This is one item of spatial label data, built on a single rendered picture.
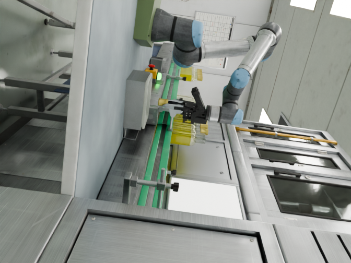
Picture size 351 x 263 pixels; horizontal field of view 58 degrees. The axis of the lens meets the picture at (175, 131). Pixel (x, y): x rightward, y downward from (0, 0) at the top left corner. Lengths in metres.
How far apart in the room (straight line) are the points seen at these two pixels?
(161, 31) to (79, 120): 0.81
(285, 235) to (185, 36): 0.99
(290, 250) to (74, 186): 0.52
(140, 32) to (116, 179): 0.62
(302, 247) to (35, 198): 0.62
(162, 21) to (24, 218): 1.03
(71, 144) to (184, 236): 0.34
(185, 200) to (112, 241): 0.73
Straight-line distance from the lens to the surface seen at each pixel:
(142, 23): 1.41
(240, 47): 1.70
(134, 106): 1.37
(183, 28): 1.50
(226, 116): 1.45
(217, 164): 1.73
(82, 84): 0.78
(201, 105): 1.44
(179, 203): 1.39
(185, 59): 1.61
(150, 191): 1.16
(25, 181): 1.56
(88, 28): 0.78
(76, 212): 0.78
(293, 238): 0.83
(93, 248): 0.71
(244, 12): 7.55
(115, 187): 1.13
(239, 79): 1.38
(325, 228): 1.58
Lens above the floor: 0.97
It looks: 1 degrees up
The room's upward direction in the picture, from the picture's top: 98 degrees clockwise
